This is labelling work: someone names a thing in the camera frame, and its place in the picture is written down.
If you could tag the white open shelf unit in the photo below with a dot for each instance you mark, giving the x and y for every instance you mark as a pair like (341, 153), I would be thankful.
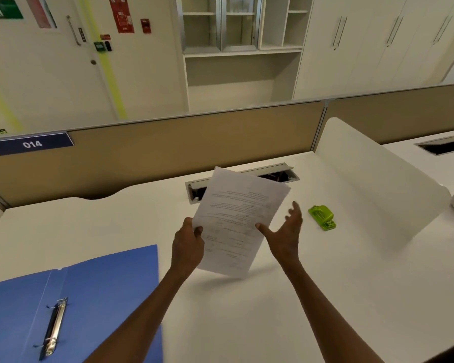
(227, 94)

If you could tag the small red label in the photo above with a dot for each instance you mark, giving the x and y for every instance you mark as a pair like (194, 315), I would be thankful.
(105, 37)

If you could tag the person's left hand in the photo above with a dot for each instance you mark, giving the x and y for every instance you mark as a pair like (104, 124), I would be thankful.
(187, 249)

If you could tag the person's right forearm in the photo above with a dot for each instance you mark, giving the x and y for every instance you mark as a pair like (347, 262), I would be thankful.
(325, 321)

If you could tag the black wall switch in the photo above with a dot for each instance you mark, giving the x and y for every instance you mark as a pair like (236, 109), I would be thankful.
(108, 46)

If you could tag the small black door label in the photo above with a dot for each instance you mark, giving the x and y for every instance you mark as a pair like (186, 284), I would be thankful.
(82, 35)

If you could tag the red alarm box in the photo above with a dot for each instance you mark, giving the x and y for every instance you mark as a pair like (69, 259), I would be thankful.
(145, 26)

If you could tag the white cabinet with doors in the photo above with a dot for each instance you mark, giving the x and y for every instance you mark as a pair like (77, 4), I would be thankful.
(318, 71)

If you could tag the person's right hand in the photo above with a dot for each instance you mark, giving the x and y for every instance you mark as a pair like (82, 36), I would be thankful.
(287, 241)

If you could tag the beige partition panel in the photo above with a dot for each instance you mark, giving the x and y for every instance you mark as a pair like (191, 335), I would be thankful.
(155, 154)
(401, 113)

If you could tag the blue folder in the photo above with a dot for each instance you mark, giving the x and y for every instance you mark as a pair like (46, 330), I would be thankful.
(106, 291)

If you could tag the red notice sign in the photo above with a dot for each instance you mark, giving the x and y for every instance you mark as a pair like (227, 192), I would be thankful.
(121, 15)

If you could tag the pink poster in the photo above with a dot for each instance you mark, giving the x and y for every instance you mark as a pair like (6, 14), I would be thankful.
(39, 11)

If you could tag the green exit button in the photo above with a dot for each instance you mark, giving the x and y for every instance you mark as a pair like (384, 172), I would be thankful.
(99, 46)

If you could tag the white printed paper sheet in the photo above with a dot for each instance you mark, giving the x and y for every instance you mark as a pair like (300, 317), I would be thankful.
(238, 215)

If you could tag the white door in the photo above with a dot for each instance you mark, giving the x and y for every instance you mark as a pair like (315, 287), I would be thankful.
(53, 83)

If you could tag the green hole punch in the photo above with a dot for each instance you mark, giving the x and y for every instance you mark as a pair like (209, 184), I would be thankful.
(321, 215)

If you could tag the small green wall sign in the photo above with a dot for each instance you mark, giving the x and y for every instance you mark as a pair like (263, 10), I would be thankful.
(5, 9)

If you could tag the yellow-green tape strip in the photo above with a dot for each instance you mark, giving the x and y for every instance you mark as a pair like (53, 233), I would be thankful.
(106, 64)
(2, 105)

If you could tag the blue number sign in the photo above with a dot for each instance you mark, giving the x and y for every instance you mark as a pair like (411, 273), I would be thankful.
(32, 144)

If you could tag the person's left forearm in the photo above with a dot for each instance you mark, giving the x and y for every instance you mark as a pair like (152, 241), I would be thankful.
(136, 328)

